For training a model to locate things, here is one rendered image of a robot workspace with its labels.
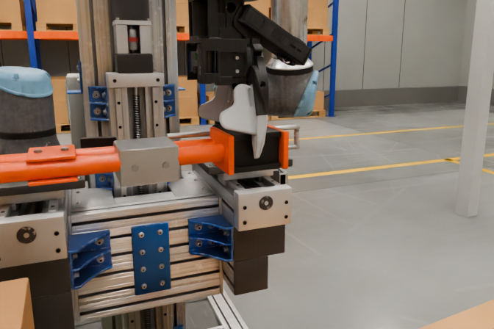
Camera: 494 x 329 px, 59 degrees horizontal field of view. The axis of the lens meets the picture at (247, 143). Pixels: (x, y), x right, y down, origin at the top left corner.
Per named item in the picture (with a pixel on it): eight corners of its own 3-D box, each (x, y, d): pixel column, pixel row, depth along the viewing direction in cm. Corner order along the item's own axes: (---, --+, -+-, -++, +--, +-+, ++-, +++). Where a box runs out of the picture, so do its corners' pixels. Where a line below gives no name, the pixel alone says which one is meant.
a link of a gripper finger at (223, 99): (192, 135, 64) (198, 78, 59) (231, 132, 66) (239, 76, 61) (198, 147, 62) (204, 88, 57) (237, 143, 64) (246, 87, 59)
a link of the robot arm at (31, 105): (18, 135, 89) (11, 68, 86) (-20, 129, 95) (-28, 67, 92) (67, 126, 99) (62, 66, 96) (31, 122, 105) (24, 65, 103)
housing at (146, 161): (121, 189, 50) (118, 150, 49) (114, 173, 56) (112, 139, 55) (181, 181, 53) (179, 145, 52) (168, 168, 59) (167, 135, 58)
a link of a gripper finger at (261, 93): (245, 122, 55) (235, 58, 57) (258, 121, 56) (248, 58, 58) (259, 111, 51) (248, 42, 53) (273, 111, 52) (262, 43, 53)
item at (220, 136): (228, 175, 54) (228, 136, 53) (209, 161, 60) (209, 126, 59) (288, 169, 57) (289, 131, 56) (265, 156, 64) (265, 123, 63)
